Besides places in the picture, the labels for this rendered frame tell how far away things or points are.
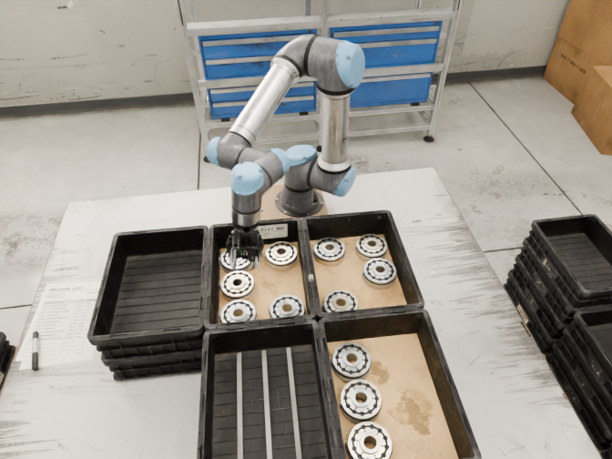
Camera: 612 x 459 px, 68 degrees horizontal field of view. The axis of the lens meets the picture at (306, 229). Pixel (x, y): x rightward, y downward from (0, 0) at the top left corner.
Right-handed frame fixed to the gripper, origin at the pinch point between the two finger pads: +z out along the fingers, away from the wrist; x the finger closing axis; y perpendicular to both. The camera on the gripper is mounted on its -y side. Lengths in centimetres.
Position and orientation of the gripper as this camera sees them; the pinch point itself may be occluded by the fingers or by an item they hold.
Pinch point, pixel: (244, 263)
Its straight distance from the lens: 133.8
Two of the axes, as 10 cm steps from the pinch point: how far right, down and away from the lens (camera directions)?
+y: 1.2, 6.9, -7.1
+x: 9.9, 0.0, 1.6
